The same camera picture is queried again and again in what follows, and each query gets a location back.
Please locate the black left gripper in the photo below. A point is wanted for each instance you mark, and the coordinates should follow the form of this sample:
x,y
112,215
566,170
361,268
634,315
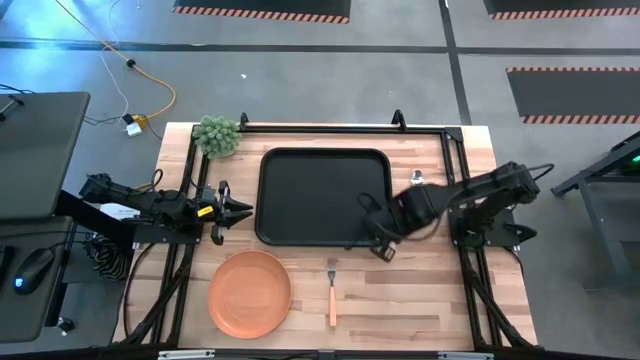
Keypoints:
x,y
220,220

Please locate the orange plate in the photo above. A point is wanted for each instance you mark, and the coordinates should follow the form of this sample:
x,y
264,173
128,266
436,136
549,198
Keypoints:
x,y
250,295

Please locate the silver metal bracket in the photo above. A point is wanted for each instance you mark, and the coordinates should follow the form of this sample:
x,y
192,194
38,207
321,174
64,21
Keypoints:
x,y
185,355
465,356

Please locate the black hazard-striped floor mat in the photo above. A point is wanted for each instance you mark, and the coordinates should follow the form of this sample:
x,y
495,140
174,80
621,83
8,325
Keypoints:
x,y
575,95
260,5
560,6

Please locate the white paper label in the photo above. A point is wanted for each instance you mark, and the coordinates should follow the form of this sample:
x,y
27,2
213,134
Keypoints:
x,y
117,211

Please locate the black keyboard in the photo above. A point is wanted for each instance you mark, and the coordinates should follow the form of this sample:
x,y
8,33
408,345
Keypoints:
x,y
5,260

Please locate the black computer mouse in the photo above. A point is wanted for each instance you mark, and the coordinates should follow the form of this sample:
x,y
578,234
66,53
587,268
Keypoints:
x,y
32,270

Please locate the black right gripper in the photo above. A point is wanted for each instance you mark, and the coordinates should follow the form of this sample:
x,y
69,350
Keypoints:
x,y
400,215

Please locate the black caster wheel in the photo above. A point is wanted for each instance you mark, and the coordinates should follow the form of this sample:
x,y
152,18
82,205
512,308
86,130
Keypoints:
x,y
65,325

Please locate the white power adapter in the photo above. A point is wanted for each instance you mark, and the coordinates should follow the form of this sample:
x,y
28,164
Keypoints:
x,y
134,130

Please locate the grey keyboard tray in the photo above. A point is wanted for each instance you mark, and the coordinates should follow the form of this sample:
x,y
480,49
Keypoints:
x,y
30,315

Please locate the yellow tag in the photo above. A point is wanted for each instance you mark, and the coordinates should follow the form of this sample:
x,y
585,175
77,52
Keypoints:
x,y
205,211

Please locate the grey desk top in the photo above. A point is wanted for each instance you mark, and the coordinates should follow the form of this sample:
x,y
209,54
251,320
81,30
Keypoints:
x,y
40,155

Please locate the black plastic tray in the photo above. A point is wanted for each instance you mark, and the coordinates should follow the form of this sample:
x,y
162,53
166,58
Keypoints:
x,y
320,195

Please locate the green potted plant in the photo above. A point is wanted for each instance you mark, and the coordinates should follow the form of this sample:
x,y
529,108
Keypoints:
x,y
217,136

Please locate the black metal stand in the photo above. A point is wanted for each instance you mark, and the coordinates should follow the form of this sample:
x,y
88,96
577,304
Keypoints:
x,y
590,180

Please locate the black aluminium table frame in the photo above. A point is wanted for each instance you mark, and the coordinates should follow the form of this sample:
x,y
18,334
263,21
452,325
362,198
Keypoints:
x,y
325,130

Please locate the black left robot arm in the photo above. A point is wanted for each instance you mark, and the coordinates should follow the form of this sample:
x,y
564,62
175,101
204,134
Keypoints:
x,y
150,200

